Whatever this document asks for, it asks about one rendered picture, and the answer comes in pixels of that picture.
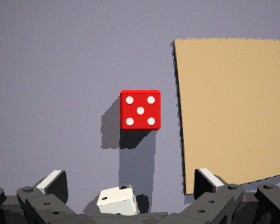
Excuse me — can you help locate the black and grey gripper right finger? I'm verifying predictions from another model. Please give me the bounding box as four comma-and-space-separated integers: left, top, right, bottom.
157, 168, 280, 224

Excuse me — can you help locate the tan flat mat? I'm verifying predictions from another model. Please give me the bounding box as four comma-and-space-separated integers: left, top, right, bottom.
174, 38, 280, 194

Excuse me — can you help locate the red die with white pips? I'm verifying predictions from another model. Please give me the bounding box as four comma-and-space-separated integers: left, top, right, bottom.
120, 90, 161, 131

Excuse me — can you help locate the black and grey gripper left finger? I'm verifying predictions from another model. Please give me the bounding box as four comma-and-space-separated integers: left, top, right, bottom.
0, 170, 98, 224

